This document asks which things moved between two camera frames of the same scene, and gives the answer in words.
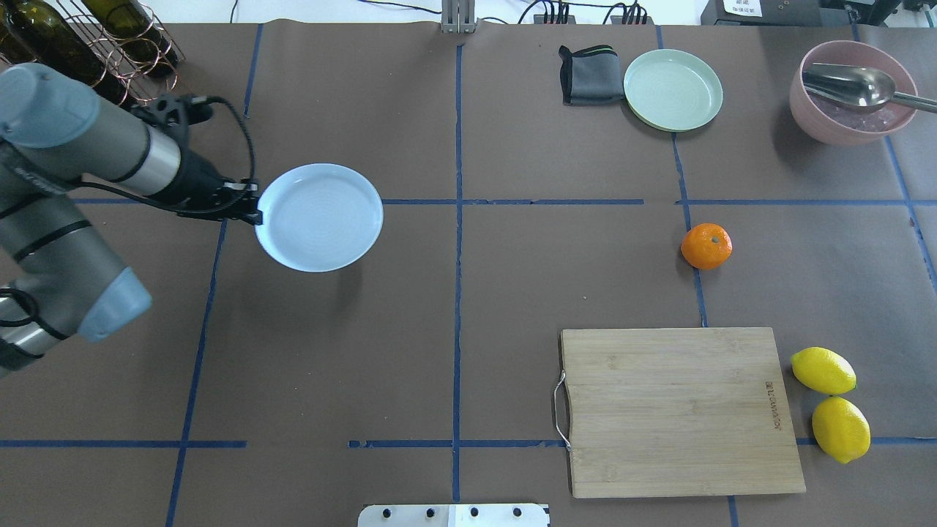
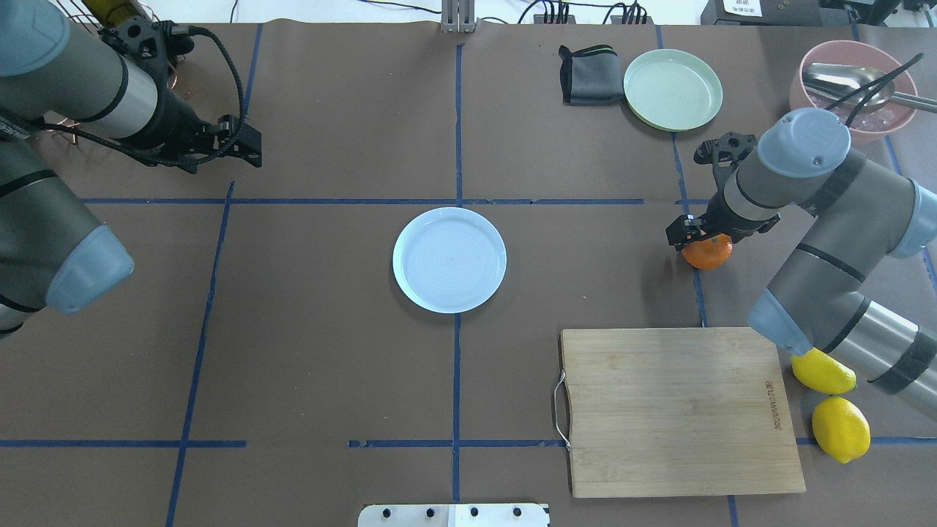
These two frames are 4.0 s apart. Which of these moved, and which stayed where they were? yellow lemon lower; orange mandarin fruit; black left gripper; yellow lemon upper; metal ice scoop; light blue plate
Moved: light blue plate; black left gripper
Stayed: yellow lemon lower; metal ice scoop; orange mandarin fruit; yellow lemon upper
